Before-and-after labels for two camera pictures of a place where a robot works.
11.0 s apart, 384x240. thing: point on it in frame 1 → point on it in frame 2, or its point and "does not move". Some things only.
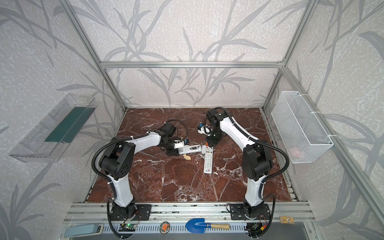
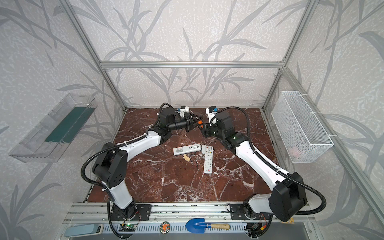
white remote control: x=189 y=149 does not move
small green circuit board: x=127 y=227 does not move
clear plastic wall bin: x=45 y=139 does not move
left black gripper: x=176 y=148 → x=187 y=123
